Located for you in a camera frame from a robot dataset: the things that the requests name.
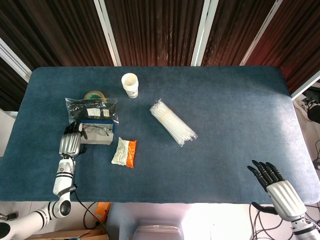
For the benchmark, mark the clear bag with black contents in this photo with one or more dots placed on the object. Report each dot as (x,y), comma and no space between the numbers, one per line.
(77,108)

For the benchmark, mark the yellow rubber band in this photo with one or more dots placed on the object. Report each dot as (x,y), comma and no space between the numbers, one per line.
(165,113)

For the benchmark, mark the orange and white sachet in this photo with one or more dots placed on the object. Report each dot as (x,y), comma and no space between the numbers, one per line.
(128,153)

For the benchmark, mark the blue table cloth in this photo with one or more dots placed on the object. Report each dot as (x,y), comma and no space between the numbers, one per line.
(187,170)

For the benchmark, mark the orange object on floor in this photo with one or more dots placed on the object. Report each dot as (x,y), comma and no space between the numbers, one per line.
(103,212)

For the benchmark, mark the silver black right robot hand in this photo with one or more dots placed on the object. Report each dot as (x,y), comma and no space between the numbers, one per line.
(285,197)

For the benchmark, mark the black round device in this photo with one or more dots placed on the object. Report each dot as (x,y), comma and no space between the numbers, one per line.
(314,114)

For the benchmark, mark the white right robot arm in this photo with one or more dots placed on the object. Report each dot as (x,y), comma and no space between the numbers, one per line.
(305,230)

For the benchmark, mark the stack of white paper cups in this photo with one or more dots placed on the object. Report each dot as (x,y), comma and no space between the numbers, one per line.
(130,83)

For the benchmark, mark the white partition post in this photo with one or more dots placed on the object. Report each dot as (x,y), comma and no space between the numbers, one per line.
(13,60)
(107,32)
(306,88)
(203,32)
(262,37)

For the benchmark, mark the brown cardboard box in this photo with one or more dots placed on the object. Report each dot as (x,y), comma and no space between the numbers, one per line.
(75,235)

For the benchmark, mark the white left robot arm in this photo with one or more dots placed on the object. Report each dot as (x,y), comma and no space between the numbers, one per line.
(62,175)

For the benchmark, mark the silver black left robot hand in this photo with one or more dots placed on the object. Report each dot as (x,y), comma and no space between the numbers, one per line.
(70,143)

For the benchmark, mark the bundle of clear wrapped straws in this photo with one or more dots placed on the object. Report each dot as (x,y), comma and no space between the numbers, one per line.
(175,126)

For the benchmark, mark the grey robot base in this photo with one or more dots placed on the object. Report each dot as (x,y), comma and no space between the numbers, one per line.
(157,231)

